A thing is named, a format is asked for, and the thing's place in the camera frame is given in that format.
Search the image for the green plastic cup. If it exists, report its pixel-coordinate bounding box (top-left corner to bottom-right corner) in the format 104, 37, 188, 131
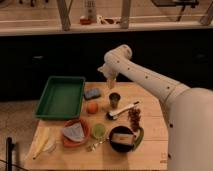
92, 123, 106, 139

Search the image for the green plastic tray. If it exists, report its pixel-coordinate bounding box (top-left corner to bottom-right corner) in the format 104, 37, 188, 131
35, 76, 85, 120

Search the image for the white bottle on shelf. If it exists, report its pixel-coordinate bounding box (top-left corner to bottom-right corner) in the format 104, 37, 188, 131
84, 0, 97, 23

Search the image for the red object on shelf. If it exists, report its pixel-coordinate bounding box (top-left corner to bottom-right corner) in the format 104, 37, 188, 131
79, 16, 92, 25

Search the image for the black stand post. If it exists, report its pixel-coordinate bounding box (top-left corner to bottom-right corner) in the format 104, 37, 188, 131
6, 137, 14, 171

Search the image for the tan block in bowl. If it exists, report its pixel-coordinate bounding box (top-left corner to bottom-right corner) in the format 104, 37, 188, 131
111, 133, 135, 145

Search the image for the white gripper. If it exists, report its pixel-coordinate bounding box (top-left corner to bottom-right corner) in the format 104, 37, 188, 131
98, 64, 118, 89

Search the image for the orange bowl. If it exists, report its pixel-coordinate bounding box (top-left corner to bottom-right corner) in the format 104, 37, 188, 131
61, 118, 90, 148

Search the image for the metal fork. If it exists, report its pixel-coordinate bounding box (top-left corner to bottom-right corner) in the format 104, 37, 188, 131
86, 138, 109, 152

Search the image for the blue grey sponge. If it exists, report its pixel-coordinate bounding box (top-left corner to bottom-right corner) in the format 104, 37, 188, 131
84, 88, 101, 100

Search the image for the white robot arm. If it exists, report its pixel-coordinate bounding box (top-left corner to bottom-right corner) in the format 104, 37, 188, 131
98, 44, 213, 171

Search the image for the orange fruit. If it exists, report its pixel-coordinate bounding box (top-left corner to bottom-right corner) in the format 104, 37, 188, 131
86, 101, 99, 114

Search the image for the small metal cup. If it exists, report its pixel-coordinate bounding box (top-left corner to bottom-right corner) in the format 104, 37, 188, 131
109, 92, 121, 109

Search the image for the grey folded cloth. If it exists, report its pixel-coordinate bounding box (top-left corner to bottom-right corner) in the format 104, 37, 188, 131
62, 122, 85, 142

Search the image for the green pepper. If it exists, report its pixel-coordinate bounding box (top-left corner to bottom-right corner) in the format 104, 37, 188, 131
133, 127, 144, 151

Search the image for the black bowl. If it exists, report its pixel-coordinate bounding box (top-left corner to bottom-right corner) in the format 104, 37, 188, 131
109, 126, 136, 153

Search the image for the yellow banana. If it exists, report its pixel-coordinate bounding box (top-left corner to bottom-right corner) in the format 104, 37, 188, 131
33, 128, 50, 159

